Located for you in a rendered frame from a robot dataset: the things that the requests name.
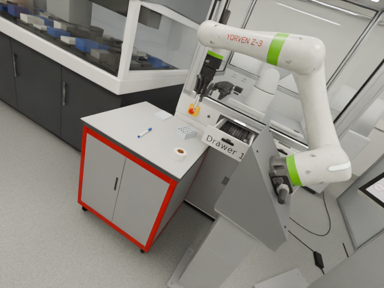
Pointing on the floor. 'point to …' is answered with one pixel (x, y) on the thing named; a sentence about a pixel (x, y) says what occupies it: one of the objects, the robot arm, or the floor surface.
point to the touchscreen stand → (341, 271)
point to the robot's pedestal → (214, 256)
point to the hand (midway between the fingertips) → (198, 100)
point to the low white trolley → (136, 170)
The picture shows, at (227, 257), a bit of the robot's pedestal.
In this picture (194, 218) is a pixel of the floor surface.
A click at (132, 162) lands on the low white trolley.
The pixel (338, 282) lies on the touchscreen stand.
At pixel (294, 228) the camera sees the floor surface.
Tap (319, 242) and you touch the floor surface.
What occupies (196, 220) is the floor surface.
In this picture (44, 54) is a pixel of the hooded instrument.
